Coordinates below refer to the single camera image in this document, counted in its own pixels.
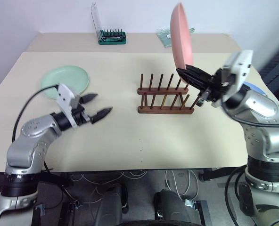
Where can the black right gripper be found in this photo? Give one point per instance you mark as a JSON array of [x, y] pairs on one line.
[[216, 88]]

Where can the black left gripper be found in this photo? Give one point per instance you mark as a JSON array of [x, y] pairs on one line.
[[81, 115]]

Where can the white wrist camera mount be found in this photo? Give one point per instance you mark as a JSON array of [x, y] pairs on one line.
[[65, 99], [239, 68]]

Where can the green plate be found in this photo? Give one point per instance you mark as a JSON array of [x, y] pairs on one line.
[[66, 78]]

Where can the pink plate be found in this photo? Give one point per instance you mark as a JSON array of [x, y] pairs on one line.
[[181, 37]]

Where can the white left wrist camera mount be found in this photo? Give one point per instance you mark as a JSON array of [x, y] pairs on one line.
[[65, 99]]

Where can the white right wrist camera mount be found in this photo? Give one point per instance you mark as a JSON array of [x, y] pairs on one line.
[[239, 68]]

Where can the metal floor bracket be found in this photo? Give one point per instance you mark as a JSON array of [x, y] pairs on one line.
[[198, 207]]

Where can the small green item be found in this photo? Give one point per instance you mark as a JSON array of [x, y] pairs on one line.
[[192, 30]]

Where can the dark rounded shape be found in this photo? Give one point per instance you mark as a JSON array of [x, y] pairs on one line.
[[172, 207], [111, 202]]

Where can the green plastic packet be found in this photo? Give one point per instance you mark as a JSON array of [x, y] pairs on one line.
[[165, 37]]

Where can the green screwdriver bit set case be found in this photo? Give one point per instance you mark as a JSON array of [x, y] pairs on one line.
[[112, 38]]

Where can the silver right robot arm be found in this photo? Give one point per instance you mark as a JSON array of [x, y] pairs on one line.
[[264, 110]]

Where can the black chair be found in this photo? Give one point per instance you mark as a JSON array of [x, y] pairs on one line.
[[277, 68]]

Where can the black table frame bar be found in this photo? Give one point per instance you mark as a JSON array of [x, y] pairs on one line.
[[215, 174]]

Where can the wooden dish rack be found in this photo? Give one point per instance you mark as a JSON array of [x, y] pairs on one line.
[[165, 109]]

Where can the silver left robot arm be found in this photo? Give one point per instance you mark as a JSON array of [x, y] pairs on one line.
[[33, 141]]

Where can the blue plate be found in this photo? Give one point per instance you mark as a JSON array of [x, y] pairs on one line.
[[257, 88]]

